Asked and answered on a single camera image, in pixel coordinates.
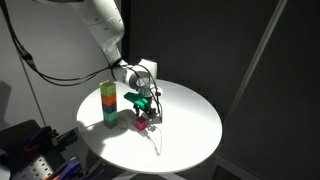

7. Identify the maroon toy block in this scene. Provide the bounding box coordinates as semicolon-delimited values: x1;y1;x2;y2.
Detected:
133;116;150;132

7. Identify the perforated metal plate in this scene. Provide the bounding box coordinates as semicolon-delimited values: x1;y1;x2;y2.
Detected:
9;154;57;180

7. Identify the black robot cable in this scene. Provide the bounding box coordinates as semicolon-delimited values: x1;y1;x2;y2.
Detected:
0;0;116;87

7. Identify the green camera mount bracket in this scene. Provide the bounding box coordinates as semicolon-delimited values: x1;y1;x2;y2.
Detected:
123;91;151;110

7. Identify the orange toy block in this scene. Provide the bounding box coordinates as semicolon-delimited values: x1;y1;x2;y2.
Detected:
100;93;118;107

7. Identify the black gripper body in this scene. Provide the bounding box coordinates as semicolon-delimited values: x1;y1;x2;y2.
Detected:
133;98;157;116

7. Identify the grey toy block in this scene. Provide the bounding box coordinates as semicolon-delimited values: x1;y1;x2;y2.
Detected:
103;119;119;130

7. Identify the blue toy block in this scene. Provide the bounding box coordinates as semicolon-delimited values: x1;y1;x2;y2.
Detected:
101;103;118;115

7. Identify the white table pedestal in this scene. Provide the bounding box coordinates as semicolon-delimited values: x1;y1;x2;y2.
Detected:
113;169;188;180

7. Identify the purple clamp orange tip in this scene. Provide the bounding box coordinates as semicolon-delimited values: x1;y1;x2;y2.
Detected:
22;125;55;155

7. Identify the large purple spring clamp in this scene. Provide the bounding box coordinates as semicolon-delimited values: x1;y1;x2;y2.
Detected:
44;157;83;180

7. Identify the lime green toy block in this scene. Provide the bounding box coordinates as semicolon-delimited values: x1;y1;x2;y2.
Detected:
98;79;118;99

